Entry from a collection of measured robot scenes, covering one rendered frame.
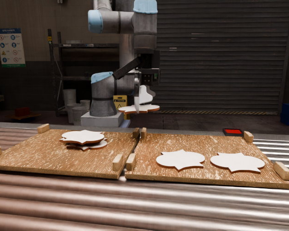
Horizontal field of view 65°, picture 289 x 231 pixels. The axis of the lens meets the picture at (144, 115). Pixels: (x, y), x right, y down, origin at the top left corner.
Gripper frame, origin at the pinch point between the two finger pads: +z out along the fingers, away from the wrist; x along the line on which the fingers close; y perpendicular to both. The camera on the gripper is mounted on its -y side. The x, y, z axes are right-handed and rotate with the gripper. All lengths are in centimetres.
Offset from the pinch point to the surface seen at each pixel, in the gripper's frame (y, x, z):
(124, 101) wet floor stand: -86, 339, 57
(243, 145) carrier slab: 36.9, 0.2, 11.9
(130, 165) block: 2.1, -24.3, 10.3
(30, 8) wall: -330, 439, -134
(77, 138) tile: -19.0, -10.0, 9.0
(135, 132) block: -1.6, 2.0, 9.7
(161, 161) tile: 9.7, -18.7, 11.3
